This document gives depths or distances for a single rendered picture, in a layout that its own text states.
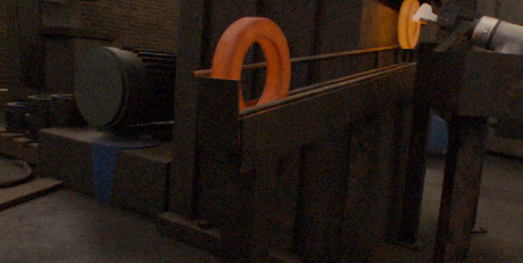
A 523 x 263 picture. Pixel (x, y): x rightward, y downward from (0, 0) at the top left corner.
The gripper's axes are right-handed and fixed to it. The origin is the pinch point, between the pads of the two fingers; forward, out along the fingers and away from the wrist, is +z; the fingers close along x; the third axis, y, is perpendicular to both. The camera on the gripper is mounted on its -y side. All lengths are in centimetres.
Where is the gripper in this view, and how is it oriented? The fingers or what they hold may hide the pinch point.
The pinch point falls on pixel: (410, 18)
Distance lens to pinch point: 155.1
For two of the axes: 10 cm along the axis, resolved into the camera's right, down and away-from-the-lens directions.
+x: -5.5, 0.8, -8.3
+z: -7.8, -3.9, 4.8
